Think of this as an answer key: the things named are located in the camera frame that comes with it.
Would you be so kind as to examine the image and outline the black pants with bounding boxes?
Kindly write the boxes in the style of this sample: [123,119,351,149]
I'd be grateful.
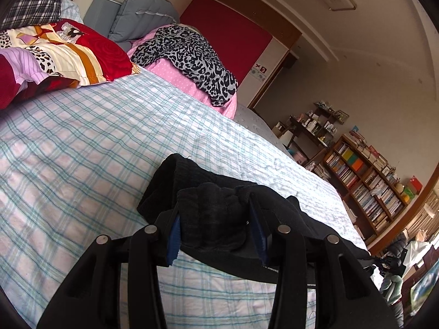
[136,152,378,285]

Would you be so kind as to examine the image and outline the wooden bookshelf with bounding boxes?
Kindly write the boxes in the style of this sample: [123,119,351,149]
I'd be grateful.
[322,136,409,244]

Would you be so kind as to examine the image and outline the plaid bed sheet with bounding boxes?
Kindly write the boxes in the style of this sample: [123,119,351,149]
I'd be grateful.
[1,70,365,328]

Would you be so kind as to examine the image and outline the dark wooden desk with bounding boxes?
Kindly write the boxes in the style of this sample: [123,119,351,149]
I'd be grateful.
[273,103,339,162]

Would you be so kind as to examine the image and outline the pink blanket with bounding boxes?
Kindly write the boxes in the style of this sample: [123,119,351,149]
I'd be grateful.
[126,23,238,120]

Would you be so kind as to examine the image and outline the colourful floral quilt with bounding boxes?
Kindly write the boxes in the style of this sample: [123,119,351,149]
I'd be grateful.
[1,19,140,110]

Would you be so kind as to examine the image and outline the leopard print garment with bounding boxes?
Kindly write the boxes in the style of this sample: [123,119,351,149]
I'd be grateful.
[128,24,238,107]

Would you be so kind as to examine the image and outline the red wardrobe door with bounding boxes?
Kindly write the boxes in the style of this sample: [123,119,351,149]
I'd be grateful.
[180,0,272,83]

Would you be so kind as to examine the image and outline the grey padded headboard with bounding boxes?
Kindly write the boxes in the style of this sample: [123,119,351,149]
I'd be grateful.
[83,0,179,51]

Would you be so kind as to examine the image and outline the dark plaid pillow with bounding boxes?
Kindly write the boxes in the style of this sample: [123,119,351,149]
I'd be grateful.
[1,0,62,30]

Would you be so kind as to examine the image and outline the wooden door frame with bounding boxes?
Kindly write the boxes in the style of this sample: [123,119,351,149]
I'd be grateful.
[368,164,439,256]

